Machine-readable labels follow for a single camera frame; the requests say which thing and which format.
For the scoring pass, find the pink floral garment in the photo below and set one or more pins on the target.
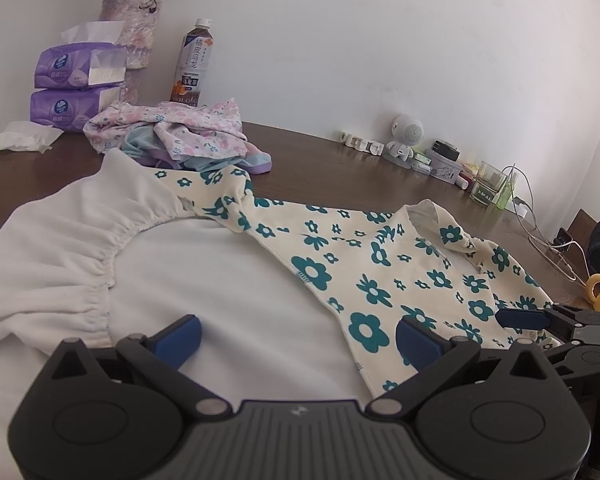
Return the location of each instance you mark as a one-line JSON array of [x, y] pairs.
[[190, 130]]

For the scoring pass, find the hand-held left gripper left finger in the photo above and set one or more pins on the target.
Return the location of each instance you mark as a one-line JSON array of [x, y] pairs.
[[180, 340]]

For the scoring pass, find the green spray bottle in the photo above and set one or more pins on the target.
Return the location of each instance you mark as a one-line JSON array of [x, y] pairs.
[[507, 192]]

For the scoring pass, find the loose white tissue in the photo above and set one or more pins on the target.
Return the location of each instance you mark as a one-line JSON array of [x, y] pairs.
[[20, 135]]

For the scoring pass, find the tea bottle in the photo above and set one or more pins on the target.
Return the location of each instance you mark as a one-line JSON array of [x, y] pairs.
[[192, 65]]

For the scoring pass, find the small black box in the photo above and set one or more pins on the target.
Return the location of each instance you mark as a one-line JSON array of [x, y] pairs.
[[446, 150]]

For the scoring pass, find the small yellow box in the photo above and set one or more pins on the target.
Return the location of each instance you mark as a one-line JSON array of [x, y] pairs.
[[471, 169]]

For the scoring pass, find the opened purple tissue pack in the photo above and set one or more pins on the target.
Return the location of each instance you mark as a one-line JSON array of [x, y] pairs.
[[65, 67]]

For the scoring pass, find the pink mottled vase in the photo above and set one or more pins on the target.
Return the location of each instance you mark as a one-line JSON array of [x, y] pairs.
[[135, 30]]

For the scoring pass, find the cream teal-flowered garment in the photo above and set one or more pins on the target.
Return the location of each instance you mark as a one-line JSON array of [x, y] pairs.
[[260, 285]]

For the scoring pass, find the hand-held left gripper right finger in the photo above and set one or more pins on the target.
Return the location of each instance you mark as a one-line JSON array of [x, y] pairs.
[[420, 342]]

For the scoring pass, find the small red-white tube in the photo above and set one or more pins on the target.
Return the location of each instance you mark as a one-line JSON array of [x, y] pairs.
[[464, 180]]

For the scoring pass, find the glass cup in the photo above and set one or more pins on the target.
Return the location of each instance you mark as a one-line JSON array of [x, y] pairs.
[[487, 185]]

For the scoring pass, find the white robot figurine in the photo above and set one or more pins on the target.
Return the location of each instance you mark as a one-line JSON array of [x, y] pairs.
[[407, 130]]

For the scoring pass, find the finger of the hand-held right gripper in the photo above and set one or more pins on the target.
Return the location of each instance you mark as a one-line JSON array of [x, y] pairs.
[[560, 352], [520, 317]]

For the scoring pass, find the small green-white boxes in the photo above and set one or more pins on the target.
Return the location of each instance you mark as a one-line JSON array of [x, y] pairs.
[[421, 160]]

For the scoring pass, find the black phone stand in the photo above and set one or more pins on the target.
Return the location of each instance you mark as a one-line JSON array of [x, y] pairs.
[[562, 236]]

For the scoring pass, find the light blue purple-trimmed garment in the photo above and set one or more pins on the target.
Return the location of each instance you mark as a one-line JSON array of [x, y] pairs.
[[145, 147]]

